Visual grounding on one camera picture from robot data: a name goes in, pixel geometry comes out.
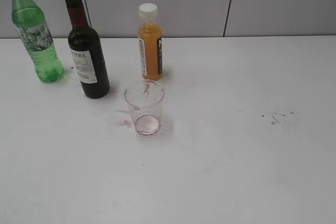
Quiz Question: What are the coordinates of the green plastic soda bottle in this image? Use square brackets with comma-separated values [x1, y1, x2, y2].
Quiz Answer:
[12, 0, 64, 83]

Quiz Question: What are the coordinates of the orange juice bottle white cap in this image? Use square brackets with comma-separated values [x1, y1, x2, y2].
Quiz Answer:
[138, 3, 163, 80]

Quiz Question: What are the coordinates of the transparent plastic cup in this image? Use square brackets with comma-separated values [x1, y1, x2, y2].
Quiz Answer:
[124, 79, 165, 137]

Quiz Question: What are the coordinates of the dark red wine bottle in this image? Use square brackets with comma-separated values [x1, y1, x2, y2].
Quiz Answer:
[65, 0, 110, 99]

